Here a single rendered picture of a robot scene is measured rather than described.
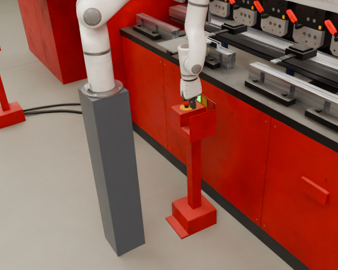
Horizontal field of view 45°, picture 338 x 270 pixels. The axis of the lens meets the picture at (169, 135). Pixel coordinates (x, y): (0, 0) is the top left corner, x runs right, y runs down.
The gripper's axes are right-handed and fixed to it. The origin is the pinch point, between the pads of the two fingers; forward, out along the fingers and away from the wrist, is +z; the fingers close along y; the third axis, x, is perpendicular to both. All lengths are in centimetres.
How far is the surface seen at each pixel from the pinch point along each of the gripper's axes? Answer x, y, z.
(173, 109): -12.2, 5.5, 6.2
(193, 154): -2.1, 1.8, 31.9
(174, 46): -40.9, -14.4, -14.3
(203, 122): 4.9, -2.1, 9.1
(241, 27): -40, -61, -12
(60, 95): -226, 25, 83
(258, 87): 12.1, -31.9, -3.1
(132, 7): -129, -29, -14
